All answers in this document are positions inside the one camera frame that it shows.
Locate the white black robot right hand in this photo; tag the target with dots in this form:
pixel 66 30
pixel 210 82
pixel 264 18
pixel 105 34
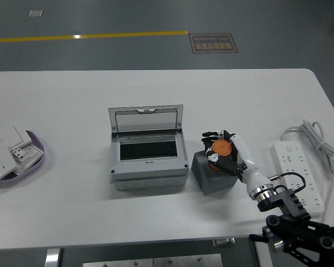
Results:
pixel 249 164

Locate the grey enclosure box with lid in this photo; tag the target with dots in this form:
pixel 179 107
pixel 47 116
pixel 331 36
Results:
pixel 150 172

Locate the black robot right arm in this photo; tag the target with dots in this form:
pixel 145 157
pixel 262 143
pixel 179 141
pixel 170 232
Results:
pixel 292 205

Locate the grey cube with round hole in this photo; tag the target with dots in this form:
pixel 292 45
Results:
pixel 217 183

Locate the white table leg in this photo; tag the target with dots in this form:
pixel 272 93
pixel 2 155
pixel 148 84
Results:
pixel 53 257
pixel 263 257

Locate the brown floor sign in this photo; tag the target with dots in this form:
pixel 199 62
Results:
pixel 213 43

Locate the yellow floor tape line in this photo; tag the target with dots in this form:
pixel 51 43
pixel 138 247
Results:
pixel 100 35

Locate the purple tray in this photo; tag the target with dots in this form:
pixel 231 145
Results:
pixel 36 140

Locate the white circuit breaker module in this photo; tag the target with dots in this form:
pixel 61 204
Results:
pixel 28 155

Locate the small metal floor plate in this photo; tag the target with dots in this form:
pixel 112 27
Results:
pixel 35 13

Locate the metal table bracket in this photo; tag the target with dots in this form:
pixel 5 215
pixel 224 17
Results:
pixel 224 242

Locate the metal base plate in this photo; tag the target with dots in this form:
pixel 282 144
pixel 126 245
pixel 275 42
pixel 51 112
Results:
pixel 156 261

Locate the white wall switch plate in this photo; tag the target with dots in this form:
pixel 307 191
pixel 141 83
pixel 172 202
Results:
pixel 12 136

